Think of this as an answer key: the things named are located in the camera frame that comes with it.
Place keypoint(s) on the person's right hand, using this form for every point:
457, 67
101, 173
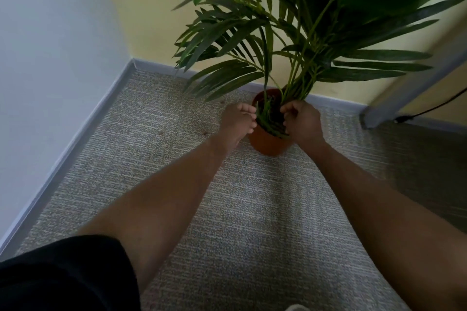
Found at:
304, 125

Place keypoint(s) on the person's left hand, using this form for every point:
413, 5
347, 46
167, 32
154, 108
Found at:
233, 128

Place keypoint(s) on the person's left fingers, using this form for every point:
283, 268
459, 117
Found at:
250, 117

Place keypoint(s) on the person's right fingers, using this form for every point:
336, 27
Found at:
287, 112

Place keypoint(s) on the terracotta plant pot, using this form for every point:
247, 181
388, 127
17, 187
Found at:
268, 143

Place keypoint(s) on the person's right forearm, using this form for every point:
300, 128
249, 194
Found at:
383, 212

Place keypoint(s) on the person's left forearm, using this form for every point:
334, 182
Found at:
171, 194

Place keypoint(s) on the green palm plant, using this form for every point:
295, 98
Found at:
310, 19

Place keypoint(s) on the grey baseboard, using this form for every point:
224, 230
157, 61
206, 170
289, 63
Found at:
65, 154
160, 67

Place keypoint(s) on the grey metal desk leg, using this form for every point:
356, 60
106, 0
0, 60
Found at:
412, 81

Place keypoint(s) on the white shoe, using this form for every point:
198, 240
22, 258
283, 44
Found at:
297, 308

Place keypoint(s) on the black sleeve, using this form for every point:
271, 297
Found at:
65, 274

